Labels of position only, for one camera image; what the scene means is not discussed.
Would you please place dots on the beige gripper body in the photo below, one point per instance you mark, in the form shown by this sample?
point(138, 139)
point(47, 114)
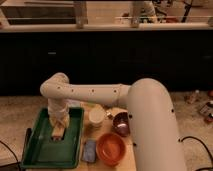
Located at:
point(59, 126)

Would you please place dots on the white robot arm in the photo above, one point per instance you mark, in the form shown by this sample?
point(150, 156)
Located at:
point(152, 119)

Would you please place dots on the green plastic tray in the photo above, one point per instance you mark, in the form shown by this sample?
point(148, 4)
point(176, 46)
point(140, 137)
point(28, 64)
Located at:
point(42, 152)

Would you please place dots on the blue grey eraser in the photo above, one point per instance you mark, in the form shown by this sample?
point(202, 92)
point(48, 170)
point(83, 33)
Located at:
point(89, 151)

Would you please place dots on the light blue cloth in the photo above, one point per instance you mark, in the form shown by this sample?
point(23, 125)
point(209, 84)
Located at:
point(74, 103)

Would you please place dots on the black marker pen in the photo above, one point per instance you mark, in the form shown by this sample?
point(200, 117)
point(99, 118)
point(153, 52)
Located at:
point(26, 138)

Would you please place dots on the white cup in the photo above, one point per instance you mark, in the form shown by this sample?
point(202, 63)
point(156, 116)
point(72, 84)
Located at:
point(96, 117)

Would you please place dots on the orange bowl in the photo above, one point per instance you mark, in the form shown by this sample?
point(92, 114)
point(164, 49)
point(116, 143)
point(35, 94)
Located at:
point(110, 149)

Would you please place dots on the dark brown bowl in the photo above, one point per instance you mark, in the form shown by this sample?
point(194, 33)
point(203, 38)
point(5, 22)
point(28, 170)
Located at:
point(121, 124)

